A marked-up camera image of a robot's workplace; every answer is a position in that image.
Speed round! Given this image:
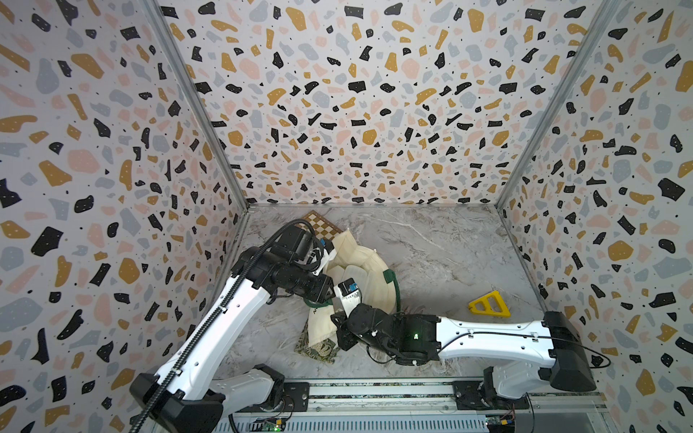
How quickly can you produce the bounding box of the cream canvas tote bag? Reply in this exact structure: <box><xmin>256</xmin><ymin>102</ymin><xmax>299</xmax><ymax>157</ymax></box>
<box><xmin>294</xmin><ymin>230</ymin><xmax>401</xmax><ymax>364</ymax></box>

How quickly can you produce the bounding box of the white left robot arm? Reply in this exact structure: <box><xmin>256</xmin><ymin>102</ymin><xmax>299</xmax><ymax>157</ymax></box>
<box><xmin>130</xmin><ymin>242</ymin><xmax>337</xmax><ymax>432</ymax></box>

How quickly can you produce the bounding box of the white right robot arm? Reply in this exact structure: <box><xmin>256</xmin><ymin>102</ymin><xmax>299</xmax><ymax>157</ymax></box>
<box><xmin>331</xmin><ymin>303</ymin><xmax>597</xmax><ymax>401</ymax></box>

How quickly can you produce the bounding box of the wooden chess board box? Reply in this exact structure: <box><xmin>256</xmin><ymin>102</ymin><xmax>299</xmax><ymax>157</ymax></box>
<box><xmin>301</xmin><ymin>210</ymin><xmax>343</xmax><ymax>240</ymax></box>

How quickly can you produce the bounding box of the yellow triangular plastic piece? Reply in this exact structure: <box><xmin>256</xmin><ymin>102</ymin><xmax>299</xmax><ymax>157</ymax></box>
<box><xmin>467</xmin><ymin>290</ymin><xmax>511</xmax><ymax>319</ymax></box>

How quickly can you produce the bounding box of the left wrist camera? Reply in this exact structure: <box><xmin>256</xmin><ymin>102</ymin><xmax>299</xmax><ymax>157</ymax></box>
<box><xmin>307</xmin><ymin>239</ymin><xmax>337</xmax><ymax>275</ymax></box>

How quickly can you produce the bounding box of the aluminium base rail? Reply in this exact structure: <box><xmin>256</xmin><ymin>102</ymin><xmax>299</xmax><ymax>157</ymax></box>
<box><xmin>216</xmin><ymin>378</ymin><xmax>617</xmax><ymax>432</ymax></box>

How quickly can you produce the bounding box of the black corrugated cable conduit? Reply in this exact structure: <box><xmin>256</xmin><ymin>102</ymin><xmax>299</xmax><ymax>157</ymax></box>
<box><xmin>126</xmin><ymin>218</ymin><xmax>318</xmax><ymax>433</ymax></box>

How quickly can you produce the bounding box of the aluminium corner post left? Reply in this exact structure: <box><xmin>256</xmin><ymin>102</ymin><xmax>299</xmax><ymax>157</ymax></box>
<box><xmin>141</xmin><ymin>0</ymin><xmax>249</xmax><ymax>214</ymax></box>

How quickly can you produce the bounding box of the aluminium corner post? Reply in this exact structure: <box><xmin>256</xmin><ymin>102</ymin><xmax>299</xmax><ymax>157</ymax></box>
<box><xmin>141</xmin><ymin>0</ymin><xmax>249</xmax><ymax>214</ymax></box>
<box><xmin>496</xmin><ymin>0</ymin><xmax>620</xmax><ymax>214</ymax></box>

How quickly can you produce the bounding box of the aluminium corner post right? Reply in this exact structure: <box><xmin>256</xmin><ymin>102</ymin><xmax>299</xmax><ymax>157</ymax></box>
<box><xmin>496</xmin><ymin>0</ymin><xmax>620</xmax><ymax>214</ymax></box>

